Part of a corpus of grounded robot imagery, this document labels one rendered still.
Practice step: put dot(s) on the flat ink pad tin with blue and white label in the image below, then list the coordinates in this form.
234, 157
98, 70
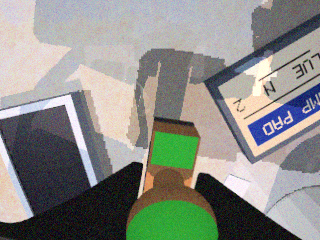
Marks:
272, 96

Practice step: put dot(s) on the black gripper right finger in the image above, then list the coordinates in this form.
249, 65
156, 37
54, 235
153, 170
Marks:
236, 219

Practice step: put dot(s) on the white mug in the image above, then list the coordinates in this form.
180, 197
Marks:
299, 213

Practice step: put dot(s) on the white flat bar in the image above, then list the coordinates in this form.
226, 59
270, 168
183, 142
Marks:
237, 185

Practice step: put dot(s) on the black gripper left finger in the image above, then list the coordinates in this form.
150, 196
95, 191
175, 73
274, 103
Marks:
100, 213

